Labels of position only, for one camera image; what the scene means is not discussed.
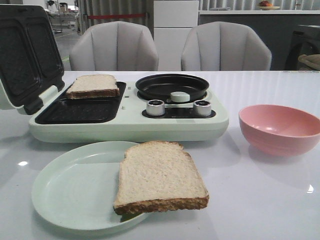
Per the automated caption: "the white bread slice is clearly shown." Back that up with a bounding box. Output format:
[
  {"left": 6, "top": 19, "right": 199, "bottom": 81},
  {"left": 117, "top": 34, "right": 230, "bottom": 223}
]
[
  {"left": 113, "top": 141, "right": 210, "bottom": 215},
  {"left": 65, "top": 74, "right": 120, "bottom": 99}
]

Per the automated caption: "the pink plastic bowl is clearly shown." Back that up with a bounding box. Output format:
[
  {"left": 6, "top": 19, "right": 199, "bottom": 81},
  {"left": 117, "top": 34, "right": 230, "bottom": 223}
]
[{"left": 238, "top": 104, "right": 320, "bottom": 157}]

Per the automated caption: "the breakfast maker hinged lid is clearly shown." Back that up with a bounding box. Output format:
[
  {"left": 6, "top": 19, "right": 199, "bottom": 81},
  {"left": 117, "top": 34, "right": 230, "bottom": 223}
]
[{"left": 0, "top": 4, "right": 65, "bottom": 115}]

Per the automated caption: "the mint green breakfast maker base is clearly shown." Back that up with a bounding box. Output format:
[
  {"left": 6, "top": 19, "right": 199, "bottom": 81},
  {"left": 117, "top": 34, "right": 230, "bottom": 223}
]
[{"left": 29, "top": 82, "right": 229, "bottom": 143}]

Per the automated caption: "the left silver control knob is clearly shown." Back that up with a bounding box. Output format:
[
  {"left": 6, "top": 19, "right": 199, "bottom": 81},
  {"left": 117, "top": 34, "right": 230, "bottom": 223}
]
[{"left": 146, "top": 99, "right": 165, "bottom": 117}]

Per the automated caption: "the silver control knob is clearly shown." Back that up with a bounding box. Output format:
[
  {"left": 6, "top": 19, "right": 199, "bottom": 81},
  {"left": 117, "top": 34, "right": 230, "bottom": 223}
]
[
  {"left": 192, "top": 100, "right": 212, "bottom": 117},
  {"left": 146, "top": 99, "right": 165, "bottom": 117}
]

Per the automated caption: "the black round frying pan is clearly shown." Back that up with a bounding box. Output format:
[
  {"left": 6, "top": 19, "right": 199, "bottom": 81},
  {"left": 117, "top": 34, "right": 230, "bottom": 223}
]
[{"left": 135, "top": 73, "right": 210, "bottom": 104}]

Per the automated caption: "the right silver control knob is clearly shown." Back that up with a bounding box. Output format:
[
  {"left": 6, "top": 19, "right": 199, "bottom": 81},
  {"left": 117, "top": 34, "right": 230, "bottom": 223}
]
[{"left": 192, "top": 100, "right": 212, "bottom": 117}]

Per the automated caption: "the left grey upholstered chair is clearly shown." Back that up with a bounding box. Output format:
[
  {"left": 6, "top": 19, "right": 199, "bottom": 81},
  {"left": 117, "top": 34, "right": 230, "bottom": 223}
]
[{"left": 69, "top": 21, "right": 159, "bottom": 71}]

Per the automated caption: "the grey upholstered chair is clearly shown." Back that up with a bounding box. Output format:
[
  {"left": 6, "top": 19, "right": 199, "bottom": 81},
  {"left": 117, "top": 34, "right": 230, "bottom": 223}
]
[
  {"left": 69, "top": 21, "right": 159, "bottom": 71},
  {"left": 180, "top": 21, "right": 272, "bottom": 71}
]

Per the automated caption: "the right grey upholstered chair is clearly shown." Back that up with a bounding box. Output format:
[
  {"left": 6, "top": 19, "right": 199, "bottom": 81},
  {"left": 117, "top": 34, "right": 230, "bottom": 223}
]
[{"left": 180, "top": 21, "right": 272, "bottom": 71}]

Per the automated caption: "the white cabinet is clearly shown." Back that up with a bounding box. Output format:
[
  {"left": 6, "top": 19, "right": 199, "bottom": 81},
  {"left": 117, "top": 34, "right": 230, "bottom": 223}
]
[{"left": 153, "top": 0, "right": 199, "bottom": 71}]

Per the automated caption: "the mint green round plate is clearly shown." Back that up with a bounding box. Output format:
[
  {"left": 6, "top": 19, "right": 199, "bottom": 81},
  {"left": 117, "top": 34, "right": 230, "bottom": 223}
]
[{"left": 31, "top": 141, "right": 149, "bottom": 234}]

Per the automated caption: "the red barrier tape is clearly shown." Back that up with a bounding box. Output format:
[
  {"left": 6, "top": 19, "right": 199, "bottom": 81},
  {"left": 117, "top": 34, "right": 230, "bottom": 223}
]
[{"left": 87, "top": 12, "right": 147, "bottom": 20}]

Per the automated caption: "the grey counter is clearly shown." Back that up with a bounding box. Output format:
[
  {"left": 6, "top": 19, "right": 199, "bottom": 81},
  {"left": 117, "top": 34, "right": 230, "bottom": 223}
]
[{"left": 198, "top": 10, "right": 320, "bottom": 70}]

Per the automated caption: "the fruit plate on counter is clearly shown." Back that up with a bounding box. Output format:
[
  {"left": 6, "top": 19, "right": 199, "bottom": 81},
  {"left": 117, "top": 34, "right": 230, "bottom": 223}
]
[{"left": 258, "top": 0, "right": 280, "bottom": 11}]

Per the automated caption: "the beige cushion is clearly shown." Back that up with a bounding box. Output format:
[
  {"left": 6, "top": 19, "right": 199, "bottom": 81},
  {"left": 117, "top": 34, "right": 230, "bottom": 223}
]
[{"left": 298, "top": 54, "right": 320, "bottom": 71}]

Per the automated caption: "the dark appliance at right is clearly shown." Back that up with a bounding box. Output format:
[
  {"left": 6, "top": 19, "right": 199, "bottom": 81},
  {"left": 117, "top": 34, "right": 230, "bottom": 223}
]
[{"left": 284, "top": 24, "right": 320, "bottom": 70}]

